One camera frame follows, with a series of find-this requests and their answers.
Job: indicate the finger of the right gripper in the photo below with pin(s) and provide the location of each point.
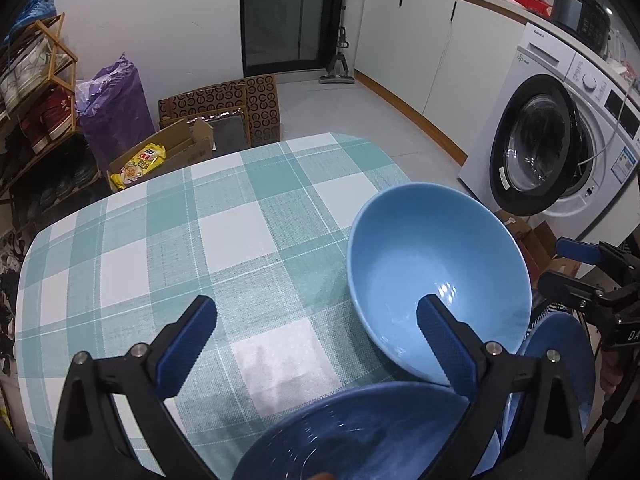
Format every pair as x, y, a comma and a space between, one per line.
570, 292
577, 251

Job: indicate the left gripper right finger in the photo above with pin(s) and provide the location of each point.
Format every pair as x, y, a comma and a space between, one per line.
545, 439

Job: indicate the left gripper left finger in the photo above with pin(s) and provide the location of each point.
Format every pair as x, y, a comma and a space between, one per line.
90, 440

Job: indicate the large dark blue bowl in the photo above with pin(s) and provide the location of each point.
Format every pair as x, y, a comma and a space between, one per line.
391, 430

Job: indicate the light blue bowl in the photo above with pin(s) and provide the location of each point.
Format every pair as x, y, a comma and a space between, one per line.
417, 239

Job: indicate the white kitchen cabinets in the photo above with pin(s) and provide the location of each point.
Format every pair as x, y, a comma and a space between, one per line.
441, 63

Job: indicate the white washing machine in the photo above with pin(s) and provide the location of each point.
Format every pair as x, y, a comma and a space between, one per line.
560, 145

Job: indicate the black pressure cooker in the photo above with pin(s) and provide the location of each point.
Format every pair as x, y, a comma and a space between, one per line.
585, 20

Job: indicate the teal checked tablecloth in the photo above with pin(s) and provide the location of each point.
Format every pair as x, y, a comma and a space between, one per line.
264, 234

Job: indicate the yellow snack bag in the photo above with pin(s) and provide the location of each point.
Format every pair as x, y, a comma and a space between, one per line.
138, 166

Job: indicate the wooden shoe rack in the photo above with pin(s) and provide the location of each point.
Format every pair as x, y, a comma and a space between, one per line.
38, 104

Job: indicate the upright vacuum cleaner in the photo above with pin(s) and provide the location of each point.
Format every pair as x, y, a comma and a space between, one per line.
338, 70

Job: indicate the open brown cardboard box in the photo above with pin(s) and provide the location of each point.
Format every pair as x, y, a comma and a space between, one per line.
175, 147

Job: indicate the purple plastic bag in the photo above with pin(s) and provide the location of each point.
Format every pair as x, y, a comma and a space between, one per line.
112, 110

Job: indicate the patterned cardboard box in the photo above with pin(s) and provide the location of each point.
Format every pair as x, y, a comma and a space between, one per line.
256, 98

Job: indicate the black glass door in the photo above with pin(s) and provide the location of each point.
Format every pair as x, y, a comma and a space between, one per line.
280, 36

